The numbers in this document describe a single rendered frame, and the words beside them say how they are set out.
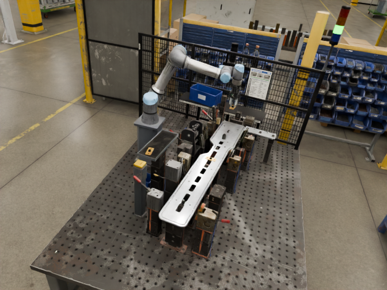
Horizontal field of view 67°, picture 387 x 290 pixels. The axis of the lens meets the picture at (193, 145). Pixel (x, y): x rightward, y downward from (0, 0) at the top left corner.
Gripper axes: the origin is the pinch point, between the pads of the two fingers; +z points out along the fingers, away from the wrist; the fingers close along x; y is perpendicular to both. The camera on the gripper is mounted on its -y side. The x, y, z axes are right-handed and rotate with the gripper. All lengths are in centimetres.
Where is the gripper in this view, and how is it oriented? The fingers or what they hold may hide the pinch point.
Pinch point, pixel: (232, 105)
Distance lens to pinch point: 251.8
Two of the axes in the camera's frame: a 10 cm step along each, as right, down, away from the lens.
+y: -3.7, 5.0, -7.8
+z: -0.9, 8.2, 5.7
